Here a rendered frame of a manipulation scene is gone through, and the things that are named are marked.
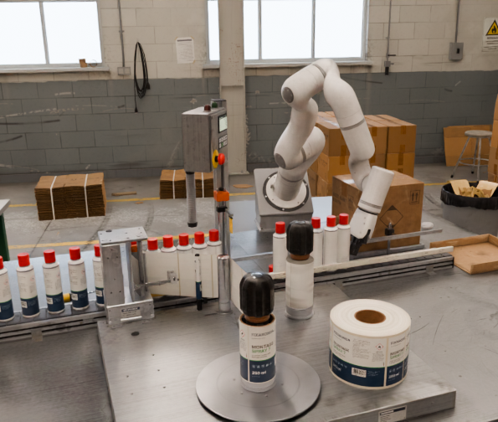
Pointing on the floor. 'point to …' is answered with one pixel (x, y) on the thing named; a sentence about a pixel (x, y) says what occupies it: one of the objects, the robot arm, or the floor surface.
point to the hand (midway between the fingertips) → (353, 249)
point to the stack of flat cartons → (70, 196)
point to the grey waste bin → (474, 218)
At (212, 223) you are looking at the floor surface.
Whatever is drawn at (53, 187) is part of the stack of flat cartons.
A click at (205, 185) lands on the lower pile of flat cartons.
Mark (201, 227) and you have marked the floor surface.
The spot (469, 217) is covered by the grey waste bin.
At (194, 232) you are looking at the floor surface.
